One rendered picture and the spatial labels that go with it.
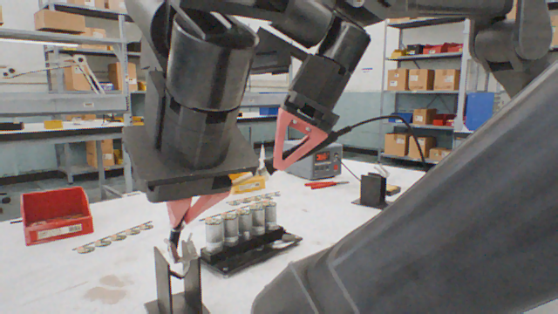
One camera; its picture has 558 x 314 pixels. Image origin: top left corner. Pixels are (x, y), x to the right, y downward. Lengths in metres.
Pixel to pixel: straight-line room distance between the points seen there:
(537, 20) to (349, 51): 0.29
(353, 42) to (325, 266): 0.35
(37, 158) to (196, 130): 4.65
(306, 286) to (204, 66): 0.14
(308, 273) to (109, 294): 0.37
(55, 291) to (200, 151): 0.32
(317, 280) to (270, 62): 0.34
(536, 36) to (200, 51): 0.51
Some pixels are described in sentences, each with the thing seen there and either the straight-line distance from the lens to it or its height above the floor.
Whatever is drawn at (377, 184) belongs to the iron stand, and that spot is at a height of 0.80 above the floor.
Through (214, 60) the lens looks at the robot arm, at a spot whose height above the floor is 1.01.
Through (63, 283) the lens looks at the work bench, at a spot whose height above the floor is 0.75.
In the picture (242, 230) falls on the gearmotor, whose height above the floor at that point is 0.79.
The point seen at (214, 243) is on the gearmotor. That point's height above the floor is 0.78.
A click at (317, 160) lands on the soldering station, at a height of 0.81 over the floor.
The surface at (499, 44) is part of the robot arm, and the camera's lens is 0.64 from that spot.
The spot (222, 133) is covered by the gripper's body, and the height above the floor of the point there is 0.96.
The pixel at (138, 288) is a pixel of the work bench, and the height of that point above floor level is 0.75.
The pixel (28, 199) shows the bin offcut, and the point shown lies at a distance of 0.81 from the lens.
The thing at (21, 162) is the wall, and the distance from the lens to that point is 4.88.
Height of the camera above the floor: 0.99
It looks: 11 degrees down
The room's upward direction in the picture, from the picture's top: straight up
